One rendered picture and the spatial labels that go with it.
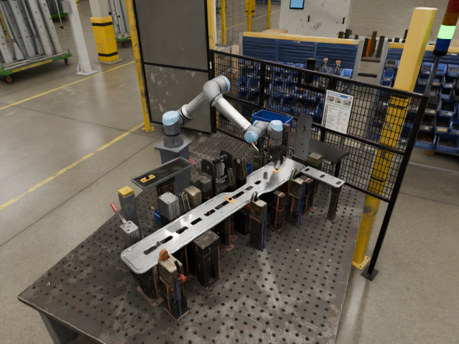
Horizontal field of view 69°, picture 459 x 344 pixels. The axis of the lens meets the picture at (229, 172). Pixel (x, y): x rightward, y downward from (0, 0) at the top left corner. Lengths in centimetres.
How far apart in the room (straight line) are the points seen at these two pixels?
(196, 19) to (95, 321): 348
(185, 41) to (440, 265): 367
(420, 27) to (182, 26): 295
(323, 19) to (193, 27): 488
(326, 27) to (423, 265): 650
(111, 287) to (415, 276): 241
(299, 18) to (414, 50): 673
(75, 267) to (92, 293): 25
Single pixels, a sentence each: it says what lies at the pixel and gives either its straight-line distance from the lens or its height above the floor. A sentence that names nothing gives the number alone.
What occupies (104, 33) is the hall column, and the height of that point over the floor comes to 74.
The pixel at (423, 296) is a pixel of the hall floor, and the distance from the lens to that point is 317.
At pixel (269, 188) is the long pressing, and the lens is 215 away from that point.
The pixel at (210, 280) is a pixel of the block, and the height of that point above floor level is 74.
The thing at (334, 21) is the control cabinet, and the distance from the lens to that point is 876.
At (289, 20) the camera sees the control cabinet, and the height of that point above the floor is 105.
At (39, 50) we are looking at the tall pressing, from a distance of 995.
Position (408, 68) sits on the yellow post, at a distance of 236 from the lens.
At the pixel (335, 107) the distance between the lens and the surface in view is 257.
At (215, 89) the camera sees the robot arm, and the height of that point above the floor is 156.
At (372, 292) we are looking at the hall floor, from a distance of 303.
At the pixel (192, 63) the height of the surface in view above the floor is 113.
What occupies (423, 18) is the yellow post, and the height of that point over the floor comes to 196.
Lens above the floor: 222
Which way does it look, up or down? 32 degrees down
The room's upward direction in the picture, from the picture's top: straight up
